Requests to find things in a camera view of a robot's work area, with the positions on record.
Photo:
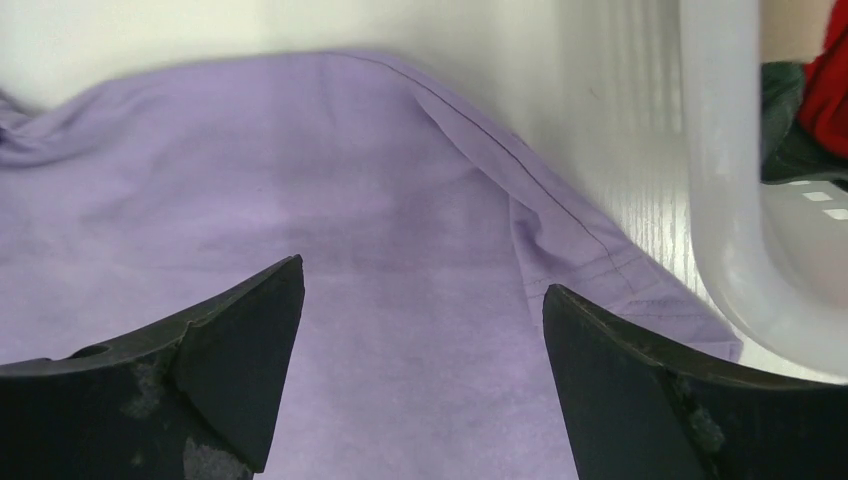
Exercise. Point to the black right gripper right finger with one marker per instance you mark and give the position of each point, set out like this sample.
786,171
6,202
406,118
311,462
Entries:
638,405

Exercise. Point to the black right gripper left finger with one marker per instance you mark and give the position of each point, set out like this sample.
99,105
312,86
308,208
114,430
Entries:
194,395

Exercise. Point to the lavender purple t-shirt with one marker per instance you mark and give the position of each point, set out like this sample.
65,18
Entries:
429,236

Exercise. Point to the white plastic laundry basket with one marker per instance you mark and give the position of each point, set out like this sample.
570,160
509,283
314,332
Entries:
773,259

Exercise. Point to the red t-shirt in basket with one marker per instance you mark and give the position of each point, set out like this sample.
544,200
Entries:
823,113

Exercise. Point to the beige t-shirt in basket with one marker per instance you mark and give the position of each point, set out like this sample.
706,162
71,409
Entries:
793,30

